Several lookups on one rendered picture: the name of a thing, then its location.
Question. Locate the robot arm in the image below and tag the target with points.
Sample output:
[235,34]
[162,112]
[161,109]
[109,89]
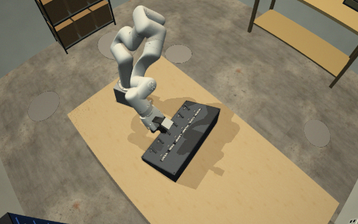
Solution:
[149,24]

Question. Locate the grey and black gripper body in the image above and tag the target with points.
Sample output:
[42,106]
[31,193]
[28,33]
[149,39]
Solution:
[147,120]

